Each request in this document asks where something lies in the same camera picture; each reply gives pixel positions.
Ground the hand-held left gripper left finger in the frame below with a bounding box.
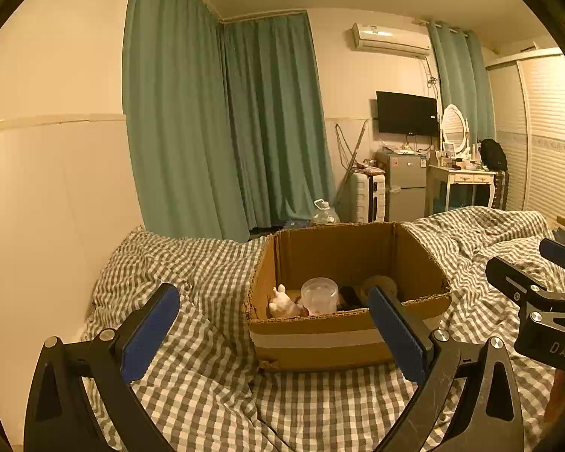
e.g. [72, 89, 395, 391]
[23, 283, 180, 452]

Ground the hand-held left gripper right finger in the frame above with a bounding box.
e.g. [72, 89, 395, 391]
[367, 285, 525, 452]

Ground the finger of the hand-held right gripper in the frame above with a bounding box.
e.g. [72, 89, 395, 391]
[539, 238, 565, 288]
[485, 257, 565, 321]

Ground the white tape ring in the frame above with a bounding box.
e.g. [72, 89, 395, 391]
[362, 275, 399, 302]

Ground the clear plastic lidded container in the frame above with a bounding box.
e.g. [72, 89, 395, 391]
[300, 277, 340, 316]

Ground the brown cardboard box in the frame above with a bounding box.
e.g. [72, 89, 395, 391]
[246, 221, 453, 373]

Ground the person's right hand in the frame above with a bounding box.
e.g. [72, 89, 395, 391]
[544, 368, 565, 436]

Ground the grey checked blanket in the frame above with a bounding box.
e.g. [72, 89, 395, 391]
[80, 206, 565, 452]

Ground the white dressing table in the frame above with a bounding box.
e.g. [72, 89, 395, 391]
[425, 162, 497, 217]

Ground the black backpack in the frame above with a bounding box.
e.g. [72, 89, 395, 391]
[479, 139, 508, 171]

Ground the white louvred wardrobe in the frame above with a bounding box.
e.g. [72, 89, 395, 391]
[486, 47, 565, 227]

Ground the grey small fridge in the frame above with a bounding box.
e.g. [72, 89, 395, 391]
[377, 148, 428, 223]

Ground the clear water jug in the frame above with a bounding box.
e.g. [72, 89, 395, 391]
[311, 199, 341, 227]

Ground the white ribbed suitcase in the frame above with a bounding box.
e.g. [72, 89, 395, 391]
[347, 171, 387, 223]

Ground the white oval mirror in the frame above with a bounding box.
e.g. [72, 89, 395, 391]
[439, 104, 470, 156]

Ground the mop stick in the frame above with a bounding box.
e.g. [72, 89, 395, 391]
[336, 120, 368, 208]

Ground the teal curtain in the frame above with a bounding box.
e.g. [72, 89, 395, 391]
[122, 0, 250, 243]
[219, 12, 337, 229]
[426, 21, 496, 142]

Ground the white air conditioner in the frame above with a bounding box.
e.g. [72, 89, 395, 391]
[351, 22, 431, 60]

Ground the black wall television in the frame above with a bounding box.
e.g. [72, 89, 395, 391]
[376, 90, 440, 136]

